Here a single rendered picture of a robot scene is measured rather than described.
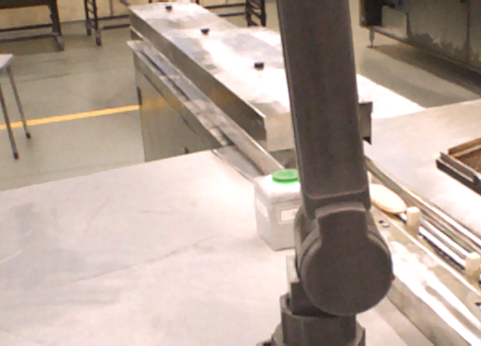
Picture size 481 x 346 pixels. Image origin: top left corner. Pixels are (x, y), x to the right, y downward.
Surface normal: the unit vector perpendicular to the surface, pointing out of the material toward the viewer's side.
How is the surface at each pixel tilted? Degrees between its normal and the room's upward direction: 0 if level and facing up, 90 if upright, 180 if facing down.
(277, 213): 90
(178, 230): 0
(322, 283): 90
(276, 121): 90
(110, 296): 0
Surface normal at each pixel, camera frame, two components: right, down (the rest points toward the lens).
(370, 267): 0.08, 0.39
